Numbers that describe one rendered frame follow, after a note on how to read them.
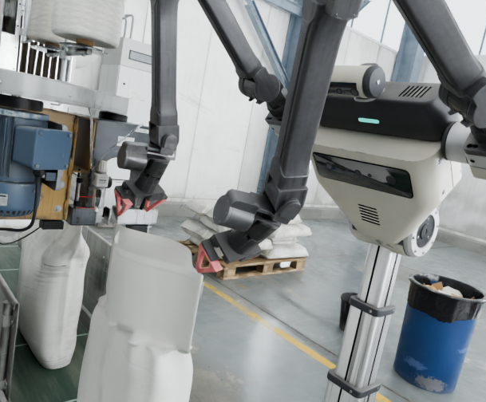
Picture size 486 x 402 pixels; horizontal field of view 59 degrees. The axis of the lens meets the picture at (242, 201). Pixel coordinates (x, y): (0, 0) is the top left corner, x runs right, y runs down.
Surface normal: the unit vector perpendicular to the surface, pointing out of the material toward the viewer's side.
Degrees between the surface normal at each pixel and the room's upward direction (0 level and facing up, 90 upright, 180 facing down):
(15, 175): 90
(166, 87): 98
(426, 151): 40
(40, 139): 90
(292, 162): 109
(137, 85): 90
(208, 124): 89
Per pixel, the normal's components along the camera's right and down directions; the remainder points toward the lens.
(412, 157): -0.34, -0.77
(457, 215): -0.75, -0.04
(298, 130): 0.22, 0.62
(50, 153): 0.89, 0.23
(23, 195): 0.78, 0.25
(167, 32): 0.50, 0.37
